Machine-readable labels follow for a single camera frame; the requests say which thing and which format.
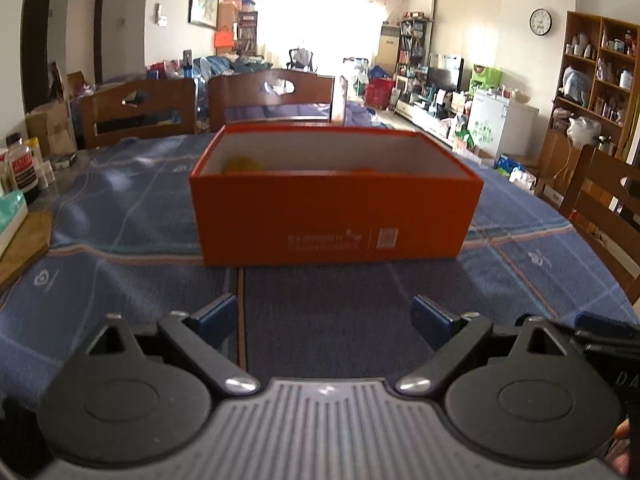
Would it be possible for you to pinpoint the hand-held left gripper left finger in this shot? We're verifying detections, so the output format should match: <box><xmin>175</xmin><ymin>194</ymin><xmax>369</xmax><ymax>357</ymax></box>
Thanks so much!
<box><xmin>87</xmin><ymin>294</ymin><xmax>261</xmax><ymax>395</ymax></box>

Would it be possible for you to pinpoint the brown bookcase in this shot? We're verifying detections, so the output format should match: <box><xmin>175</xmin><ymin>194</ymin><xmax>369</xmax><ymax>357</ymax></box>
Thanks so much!
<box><xmin>235</xmin><ymin>10</ymin><xmax>259</xmax><ymax>57</ymax></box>

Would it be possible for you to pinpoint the black office chair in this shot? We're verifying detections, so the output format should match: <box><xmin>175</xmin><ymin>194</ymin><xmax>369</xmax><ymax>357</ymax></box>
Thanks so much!
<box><xmin>286</xmin><ymin>47</ymin><xmax>316</xmax><ymax>72</ymax></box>

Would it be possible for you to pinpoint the red plastic basket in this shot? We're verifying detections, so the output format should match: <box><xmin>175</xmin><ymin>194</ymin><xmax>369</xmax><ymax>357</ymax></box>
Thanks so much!
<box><xmin>364</xmin><ymin>77</ymin><xmax>394</xmax><ymax>111</ymax></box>

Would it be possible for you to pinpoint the white bottle with yellow cap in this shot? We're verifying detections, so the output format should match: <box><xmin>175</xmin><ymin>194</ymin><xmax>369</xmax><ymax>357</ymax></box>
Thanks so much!
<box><xmin>25</xmin><ymin>137</ymin><xmax>49</xmax><ymax>190</ymax></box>

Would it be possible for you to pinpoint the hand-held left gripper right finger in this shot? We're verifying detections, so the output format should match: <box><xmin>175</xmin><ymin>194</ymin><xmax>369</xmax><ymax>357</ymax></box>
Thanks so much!
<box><xmin>396</xmin><ymin>296</ymin><xmax>568</xmax><ymax>393</ymax></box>

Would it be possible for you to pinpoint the black television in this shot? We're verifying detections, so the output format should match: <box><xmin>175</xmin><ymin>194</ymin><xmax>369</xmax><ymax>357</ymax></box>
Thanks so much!
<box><xmin>429</xmin><ymin>53</ymin><xmax>465</xmax><ymax>95</ymax></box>

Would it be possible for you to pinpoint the pile of blue clothes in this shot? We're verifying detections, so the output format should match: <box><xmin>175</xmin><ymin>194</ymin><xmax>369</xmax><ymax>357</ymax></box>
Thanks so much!
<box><xmin>192</xmin><ymin>55</ymin><xmax>273</xmax><ymax>81</ymax></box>

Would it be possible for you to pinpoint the beige standing air conditioner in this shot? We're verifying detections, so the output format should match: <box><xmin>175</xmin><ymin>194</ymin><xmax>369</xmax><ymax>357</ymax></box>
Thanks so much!
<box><xmin>376</xmin><ymin>22</ymin><xmax>401</xmax><ymax>68</ymax></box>

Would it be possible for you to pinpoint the person's right hand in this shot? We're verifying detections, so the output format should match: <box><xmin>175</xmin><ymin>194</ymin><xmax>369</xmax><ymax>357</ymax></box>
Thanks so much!
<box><xmin>605</xmin><ymin>420</ymin><xmax>640</xmax><ymax>477</ymax></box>

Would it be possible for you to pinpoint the green tissue box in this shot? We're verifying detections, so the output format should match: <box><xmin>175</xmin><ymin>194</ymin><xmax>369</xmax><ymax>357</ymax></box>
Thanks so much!
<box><xmin>0</xmin><ymin>190</ymin><xmax>29</xmax><ymax>257</ymax></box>

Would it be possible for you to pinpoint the orange cardboard box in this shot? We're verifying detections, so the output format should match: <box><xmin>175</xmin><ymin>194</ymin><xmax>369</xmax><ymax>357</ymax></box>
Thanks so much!
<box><xmin>189</xmin><ymin>124</ymin><xmax>485</xmax><ymax>267</ymax></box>

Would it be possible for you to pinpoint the white chest freezer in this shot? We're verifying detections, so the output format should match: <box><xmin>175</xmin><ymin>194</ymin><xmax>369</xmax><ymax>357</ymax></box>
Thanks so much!
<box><xmin>467</xmin><ymin>87</ymin><xmax>541</xmax><ymax>160</ymax></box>

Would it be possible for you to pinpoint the purple bedding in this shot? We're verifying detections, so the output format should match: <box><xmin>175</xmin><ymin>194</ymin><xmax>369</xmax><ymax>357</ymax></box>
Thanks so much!
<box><xmin>345</xmin><ymin>100</ymin><xmax>388</xmax><ymax>128</ymax></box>

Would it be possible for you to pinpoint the wooden chair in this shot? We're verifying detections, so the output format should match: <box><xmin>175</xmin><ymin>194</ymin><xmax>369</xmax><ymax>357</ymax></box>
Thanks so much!
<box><xmin>80</xmin><ymin>77</ymin><xmax>198</xmax><ymax>150</ymax></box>
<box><xmin>559</xmin><ymin>144</ymin><xmax>640</xmax><ymax>307</ymax></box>
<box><xmin>206</xmin><ymin>69</ymin><xmax>336</xmax><ymax>133</ymax></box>

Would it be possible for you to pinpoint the wooden bookshelf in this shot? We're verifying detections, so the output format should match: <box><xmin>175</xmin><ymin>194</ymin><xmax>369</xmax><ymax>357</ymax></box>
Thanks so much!
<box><xmin>534</xmin><ymin>10</ymin><xmax>640</xmax><ymax>201</ymax></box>

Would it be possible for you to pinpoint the green cardboard box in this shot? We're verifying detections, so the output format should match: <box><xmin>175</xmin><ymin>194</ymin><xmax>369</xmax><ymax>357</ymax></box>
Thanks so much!
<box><xmin>470</xmin><ymin>63</ymin><xmax>503</xmax><ymax>92</ymax></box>

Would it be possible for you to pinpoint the blue patterned tablecloth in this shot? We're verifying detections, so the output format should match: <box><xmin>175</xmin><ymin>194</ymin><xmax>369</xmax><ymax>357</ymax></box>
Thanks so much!
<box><xmin>0</xmin><ymin>132</ymin><xmax>640</xmax><ymax>411</ymax></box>

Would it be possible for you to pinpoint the white television cabinet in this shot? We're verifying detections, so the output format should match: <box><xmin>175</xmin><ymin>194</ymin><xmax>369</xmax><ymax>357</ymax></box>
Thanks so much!
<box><xmin>394</xmin><ymin>99</ymin><xmax>471</xmax><ymax>143</ymax></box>

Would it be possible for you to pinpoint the white plastic bag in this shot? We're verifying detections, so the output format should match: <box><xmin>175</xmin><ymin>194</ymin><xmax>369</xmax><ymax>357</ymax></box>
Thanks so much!
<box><xmin>566</xmin><ymin>116</ymin><xmax>602</xmax><ymax>147</ymax></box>

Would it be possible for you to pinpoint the tall dark bookcase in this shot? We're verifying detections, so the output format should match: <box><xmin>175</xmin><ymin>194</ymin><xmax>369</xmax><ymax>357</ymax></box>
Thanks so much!
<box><xmin>397</xmin><ymin>14</ymin><xmax>434</xmax><ymax>77</ymax></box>

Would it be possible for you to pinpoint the yellow pear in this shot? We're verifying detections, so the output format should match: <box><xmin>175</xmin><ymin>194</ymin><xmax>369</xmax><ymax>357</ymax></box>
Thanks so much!
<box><xmin>224</xmin><ymin>156</ymin><xmax>261</xmax><ymax>173</ymax></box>

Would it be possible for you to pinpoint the round wall clock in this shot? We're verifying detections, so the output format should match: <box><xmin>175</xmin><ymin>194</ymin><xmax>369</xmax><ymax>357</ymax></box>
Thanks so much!
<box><xmin>529</xmin><ymin>8</ymin><xmax>552</xmax><ymax>37</ymax></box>

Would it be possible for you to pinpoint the brown cardboard box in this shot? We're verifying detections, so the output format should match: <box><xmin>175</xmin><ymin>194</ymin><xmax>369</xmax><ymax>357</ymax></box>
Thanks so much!
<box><xmin>25</xmin><ymin>101</ymin><xmax>78</xmax><ymax>157</ymax></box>

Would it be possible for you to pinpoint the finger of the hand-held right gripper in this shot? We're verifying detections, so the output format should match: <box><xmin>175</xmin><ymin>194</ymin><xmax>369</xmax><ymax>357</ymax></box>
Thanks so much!
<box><xmin>574</xmin><ymin>311</ymin><xmax>636</xmax><ymax>333</ymax></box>
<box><xmin>567</xmin><ymin>331</ymin><xmax>640</xmax><ymax>353</ymax></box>

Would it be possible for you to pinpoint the blue plastic bag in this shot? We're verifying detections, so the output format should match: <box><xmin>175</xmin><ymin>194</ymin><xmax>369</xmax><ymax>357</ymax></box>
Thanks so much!
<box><xmin>561</xmin><ymin>66</ymin><xmax>592</xmax><ymax>100</ymax></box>

